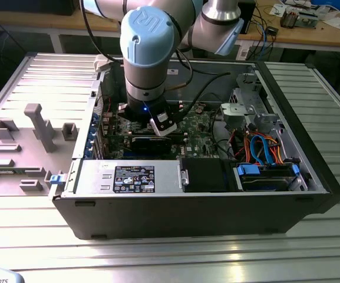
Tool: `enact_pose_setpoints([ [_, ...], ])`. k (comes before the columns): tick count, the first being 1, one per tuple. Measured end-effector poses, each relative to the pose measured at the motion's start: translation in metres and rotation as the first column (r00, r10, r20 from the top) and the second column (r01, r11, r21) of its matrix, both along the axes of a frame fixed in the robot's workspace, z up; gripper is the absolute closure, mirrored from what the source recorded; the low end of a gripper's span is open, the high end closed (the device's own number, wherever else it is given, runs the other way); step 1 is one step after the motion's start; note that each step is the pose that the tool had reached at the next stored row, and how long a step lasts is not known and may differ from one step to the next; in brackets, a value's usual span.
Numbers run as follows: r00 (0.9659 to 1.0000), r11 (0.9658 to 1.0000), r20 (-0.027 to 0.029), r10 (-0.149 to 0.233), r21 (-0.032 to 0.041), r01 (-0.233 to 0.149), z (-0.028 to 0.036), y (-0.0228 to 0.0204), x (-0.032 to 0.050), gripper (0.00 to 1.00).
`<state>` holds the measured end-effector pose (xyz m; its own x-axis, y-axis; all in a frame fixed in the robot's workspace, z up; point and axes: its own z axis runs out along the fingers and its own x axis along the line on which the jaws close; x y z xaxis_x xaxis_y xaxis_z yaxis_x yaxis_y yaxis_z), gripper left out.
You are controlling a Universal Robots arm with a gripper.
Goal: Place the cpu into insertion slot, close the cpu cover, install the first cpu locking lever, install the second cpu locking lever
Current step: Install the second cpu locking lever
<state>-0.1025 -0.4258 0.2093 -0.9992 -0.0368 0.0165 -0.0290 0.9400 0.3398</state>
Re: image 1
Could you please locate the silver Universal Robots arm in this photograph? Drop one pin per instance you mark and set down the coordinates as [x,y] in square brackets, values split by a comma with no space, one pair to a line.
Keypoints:
[146,76]

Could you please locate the metal CPU cooler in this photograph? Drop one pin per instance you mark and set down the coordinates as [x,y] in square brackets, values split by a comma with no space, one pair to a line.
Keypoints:
[289,19]

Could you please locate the black graphics card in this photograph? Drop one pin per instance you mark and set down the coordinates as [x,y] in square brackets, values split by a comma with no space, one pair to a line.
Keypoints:
[152,146]

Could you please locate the pale case latch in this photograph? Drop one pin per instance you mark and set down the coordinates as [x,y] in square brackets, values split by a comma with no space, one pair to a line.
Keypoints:
[100,65]

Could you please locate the green motherboard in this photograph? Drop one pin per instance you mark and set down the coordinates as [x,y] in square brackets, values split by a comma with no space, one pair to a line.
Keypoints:
[200,138]

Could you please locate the silver power supply unit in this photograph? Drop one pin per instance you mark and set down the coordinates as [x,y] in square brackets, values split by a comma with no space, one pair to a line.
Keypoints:
[93,177]

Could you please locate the silver drive cage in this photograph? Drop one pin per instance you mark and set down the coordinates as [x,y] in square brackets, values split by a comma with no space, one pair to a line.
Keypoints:
[234,113]

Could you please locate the grey parts rack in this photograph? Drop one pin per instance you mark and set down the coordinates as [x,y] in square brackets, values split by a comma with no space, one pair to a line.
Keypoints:
[40,153]

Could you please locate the blue plastic clip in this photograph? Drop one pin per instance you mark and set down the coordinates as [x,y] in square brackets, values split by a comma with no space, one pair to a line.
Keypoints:
[56,179]

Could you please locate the black PC case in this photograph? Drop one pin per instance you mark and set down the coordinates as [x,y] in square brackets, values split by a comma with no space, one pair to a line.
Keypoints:
[187,215]

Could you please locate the black equipment box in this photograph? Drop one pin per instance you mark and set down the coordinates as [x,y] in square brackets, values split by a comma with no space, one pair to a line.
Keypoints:
[40,7]

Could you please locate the wooden desk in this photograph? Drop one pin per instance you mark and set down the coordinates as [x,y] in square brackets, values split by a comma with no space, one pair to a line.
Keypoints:
[25,20]

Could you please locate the black tower box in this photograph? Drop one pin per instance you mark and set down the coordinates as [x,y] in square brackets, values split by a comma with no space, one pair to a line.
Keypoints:
[250,14]

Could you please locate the hard disk in blue carrier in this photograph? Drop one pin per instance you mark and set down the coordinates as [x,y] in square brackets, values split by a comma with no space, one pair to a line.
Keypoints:
[264,182]

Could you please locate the small black adapter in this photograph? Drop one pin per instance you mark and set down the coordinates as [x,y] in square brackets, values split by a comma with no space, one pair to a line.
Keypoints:
[272,30]

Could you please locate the grey metal box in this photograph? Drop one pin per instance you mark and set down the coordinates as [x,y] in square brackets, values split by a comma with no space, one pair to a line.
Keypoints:
[306,20]

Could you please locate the blue cardboard box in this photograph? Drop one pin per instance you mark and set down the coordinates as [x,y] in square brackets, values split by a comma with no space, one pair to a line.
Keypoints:
[328,3]

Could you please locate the white papers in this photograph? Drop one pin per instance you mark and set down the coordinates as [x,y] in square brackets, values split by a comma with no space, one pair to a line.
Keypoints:
[339,23]

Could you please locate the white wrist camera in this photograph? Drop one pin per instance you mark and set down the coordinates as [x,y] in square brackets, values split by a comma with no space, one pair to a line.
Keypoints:
[165,126]

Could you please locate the grey disk bay frame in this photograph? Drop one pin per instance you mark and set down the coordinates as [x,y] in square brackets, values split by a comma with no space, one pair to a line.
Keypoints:
[264,121]

